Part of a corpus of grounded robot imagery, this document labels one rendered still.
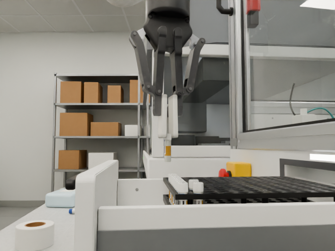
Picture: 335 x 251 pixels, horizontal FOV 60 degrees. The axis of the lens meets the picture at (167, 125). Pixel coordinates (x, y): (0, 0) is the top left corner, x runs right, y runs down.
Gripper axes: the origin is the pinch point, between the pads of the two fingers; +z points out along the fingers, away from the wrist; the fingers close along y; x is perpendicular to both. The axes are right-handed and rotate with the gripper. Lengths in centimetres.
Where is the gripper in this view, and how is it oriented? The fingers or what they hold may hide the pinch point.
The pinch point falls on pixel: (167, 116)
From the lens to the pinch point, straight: 48.0
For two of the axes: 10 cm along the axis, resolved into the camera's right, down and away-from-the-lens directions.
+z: 0.0, 10.0, -0.7
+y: 9.6, 0.2, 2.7
